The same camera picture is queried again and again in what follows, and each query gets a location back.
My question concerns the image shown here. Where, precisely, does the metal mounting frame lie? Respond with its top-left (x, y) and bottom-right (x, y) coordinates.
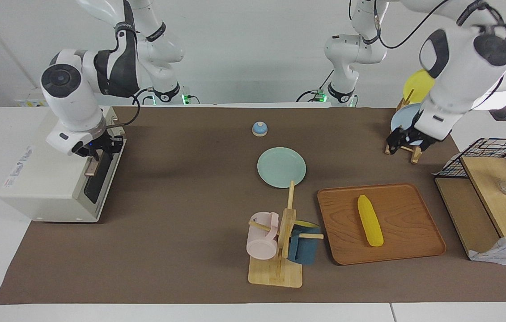
top-left (83, 134), bottom-right (123, 212)

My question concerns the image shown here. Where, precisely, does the yellow corn cob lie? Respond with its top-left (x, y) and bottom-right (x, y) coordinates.
top-left (357, 195), bottom-right (385, 247)

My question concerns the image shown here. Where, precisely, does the mint green plate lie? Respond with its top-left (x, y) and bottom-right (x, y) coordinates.
top-left (257, 147), bottom-right (307, 189)

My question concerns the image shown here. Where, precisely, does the white toaster oven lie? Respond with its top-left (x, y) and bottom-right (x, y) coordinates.
top-left (0, 106), bottom-right (127, 223)

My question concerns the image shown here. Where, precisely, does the wooden plate rack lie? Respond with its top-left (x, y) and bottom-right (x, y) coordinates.
top-left (385, 96), bottom-right (432, 164)

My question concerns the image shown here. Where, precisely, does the light blue plate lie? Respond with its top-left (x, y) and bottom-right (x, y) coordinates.
top-left (391, 104), bottom-right (428, 146)

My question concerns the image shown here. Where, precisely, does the yellow plate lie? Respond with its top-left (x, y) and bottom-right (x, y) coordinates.
top-left (403, 68), bottom-right (436, 105)

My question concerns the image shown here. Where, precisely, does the brown wooden tray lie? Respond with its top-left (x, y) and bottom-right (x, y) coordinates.
top-left (317, 183), bottom-right (446, 266)

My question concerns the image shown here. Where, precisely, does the wooden shelf base panel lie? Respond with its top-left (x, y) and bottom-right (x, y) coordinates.
top-left (434, 177), bottom-right (502, 259)

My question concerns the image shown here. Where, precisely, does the white box with yellow label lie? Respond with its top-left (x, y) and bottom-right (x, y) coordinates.
top-left (13, 92), bottom-right (50, 108)

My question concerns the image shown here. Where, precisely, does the wooden lid board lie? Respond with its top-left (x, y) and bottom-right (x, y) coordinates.
top-left (460, 156), bottom-right (506, 238)

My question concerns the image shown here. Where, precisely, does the brown table mat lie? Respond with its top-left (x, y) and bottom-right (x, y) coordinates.
top-left (0, 106), bottom-right (506, 305)

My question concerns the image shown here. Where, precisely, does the dark blue mug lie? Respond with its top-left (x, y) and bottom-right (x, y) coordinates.
top-left (287, 220), bottom-right (321, 265)

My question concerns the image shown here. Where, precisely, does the pink mug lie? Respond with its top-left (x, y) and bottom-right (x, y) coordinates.
top-left (246, 212), bottom-right (279, 260)

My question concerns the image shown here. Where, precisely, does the wooden mug tree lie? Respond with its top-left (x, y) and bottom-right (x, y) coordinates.
top-left (248, 180), bottom-right (325, 288)

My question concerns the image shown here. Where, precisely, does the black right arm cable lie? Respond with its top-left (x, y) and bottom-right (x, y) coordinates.
top-left (105, 87), bottom-right (151, 131)

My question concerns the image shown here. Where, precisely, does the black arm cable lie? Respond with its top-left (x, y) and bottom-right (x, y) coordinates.
top-left (371, 0), bottom-right (506, 50)
top-left (105, 87), bottom-right (151, 131)

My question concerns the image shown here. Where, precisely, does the black wire basket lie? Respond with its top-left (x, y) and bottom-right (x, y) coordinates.
top-left (434, 138), bottom-right (506, 206)

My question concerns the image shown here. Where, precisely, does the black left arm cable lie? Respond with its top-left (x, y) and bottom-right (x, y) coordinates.
top-left (371, 0), bottom-right (506, 50)

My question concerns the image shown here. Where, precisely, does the black left base cable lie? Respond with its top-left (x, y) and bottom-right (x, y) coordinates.
top-left (295, 69), bottom-right (336, 103)

